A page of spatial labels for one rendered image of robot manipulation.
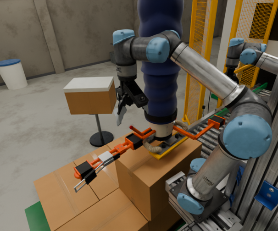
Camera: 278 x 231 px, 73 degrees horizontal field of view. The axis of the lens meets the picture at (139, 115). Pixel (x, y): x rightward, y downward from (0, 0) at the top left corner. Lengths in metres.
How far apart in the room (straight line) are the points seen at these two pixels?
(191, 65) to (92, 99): 2.02
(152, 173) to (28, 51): 6.01
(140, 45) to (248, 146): 0.43
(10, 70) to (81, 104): 3.73
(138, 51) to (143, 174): 0.91
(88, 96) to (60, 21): 4.56
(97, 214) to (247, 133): 1.35
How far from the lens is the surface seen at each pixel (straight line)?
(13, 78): 6.23
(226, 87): 0.70
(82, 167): 1.08
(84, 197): 1.81
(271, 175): 0.96
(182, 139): 1.40
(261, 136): 0.59
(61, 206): 1.83
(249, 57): 1.13
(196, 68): 0.70
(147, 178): 1.31
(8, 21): 6.73
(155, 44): 0.60
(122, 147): 1.16
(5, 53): 6.82
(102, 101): 2.56
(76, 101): 2.68
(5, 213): 2.82
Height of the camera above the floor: 1.96
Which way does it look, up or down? 32 degrees down
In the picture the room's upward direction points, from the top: 4 degrees counter-clockwise
